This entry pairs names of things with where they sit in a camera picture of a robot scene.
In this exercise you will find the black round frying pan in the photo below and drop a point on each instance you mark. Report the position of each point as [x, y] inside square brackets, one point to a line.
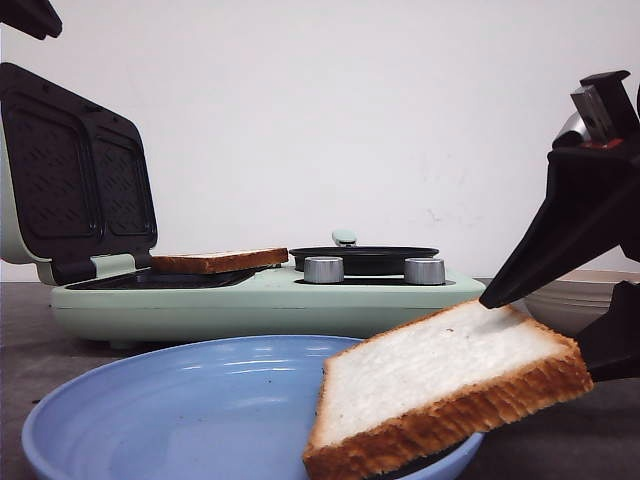
[361, 260]

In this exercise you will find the white bread slice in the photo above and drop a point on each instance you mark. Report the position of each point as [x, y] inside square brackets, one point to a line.
[219, 262]
[424, 386]

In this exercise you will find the silver control knob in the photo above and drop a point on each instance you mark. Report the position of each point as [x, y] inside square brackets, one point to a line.
[424, 271]
[323, 270]

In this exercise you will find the left silver control knob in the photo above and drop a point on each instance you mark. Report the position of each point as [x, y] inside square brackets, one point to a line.
[323, 270]

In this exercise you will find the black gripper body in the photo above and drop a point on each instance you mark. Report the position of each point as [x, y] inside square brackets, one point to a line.
[604, 115]

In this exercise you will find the breakfast maker hinged lid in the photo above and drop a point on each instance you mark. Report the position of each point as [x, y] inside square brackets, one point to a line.
[75, 188]

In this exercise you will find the beige ribbed bowl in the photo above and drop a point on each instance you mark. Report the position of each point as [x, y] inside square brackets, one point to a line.
[573, 301]

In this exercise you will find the blue round plate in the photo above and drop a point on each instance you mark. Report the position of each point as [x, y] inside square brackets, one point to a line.
[238, 408]

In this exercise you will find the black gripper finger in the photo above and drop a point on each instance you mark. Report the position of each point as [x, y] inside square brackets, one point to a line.
[610, 344]
[591, 206]
[37, 18]

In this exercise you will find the right silver control knob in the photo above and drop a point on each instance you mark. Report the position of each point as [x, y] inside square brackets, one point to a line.
[424, 271]

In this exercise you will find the mint green breakfast maker base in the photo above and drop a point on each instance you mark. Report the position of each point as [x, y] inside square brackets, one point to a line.
[143, 306]

